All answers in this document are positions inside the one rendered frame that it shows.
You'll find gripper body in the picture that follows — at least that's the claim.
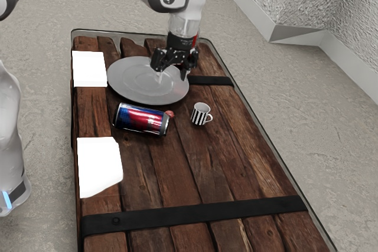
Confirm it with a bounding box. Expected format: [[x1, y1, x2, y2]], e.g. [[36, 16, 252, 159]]
[[165, 30, 200, 66]]

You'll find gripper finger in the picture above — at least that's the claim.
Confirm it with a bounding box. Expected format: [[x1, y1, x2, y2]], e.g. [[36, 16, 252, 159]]
[[149, 47, 172, 85], [178, 49, 200, 82]]

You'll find grey round plate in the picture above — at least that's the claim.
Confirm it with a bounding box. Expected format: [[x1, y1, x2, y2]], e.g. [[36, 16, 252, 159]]
[[106, 55, 190, 106]]

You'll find black white striped cup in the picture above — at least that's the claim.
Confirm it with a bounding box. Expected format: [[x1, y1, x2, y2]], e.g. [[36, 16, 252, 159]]
[[190, 102, 214, 126]]

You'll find blue and red can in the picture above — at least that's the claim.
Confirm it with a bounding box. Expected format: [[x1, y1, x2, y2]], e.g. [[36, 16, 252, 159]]
[[112, 102, 171, 138]]

